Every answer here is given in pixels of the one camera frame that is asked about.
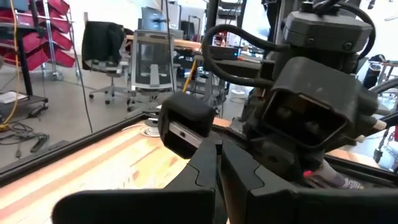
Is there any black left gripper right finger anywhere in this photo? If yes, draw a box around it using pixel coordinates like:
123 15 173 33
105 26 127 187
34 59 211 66
219 139 398 224

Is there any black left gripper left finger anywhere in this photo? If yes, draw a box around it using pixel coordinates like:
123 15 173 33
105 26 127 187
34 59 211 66
51 136 222 224

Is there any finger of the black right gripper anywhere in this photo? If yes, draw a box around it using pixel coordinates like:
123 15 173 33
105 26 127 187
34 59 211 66
157 91 216 160

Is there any grey mesh office chair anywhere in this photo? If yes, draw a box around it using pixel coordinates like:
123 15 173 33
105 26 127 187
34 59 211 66
126 29 178 113

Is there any wooden top desk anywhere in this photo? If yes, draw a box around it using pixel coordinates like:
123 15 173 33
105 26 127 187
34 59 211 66
126 33 203 52

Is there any black electronic box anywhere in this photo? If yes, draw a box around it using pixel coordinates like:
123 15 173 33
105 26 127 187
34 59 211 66
208 45 240 60

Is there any light grey office chair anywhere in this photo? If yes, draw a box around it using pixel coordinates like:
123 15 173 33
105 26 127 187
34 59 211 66
83 58 133 106

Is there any computer monitor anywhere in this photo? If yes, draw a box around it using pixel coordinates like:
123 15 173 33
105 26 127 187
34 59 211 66
141 6 175 32

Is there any black jacket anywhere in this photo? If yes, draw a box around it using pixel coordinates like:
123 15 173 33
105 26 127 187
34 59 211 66
81 21 126 71

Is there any black power strip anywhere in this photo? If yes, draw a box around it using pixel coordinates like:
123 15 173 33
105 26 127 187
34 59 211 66
29 133 50 154

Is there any red storage bin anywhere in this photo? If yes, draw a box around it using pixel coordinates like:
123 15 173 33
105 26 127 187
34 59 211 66
22 30 74 53
34 0 71 16
26 48 76 72
0 8 35 29

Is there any metal shelf rack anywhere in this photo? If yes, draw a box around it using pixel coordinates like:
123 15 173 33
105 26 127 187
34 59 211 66
42 0 78 82

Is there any black equipment cart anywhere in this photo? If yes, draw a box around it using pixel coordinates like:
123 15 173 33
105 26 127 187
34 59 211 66
0 26 50 119

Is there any white paper sheet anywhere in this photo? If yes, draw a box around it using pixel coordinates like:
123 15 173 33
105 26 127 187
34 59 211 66
0 91 29 105

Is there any yellow floor cable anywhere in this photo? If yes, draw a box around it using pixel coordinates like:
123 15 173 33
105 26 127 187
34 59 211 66
182 58 198 93

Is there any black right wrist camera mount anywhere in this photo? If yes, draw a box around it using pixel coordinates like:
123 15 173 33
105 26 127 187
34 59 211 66
261 57 358 151

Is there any thin black hanging cable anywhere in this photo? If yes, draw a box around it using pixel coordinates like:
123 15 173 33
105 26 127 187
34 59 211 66
66 9 94 134

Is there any black floor cable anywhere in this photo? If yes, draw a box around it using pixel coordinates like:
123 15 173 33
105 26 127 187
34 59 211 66
0 121 41 147

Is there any yellow hanging cable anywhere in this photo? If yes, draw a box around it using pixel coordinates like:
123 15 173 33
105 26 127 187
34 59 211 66
0 0 20 132

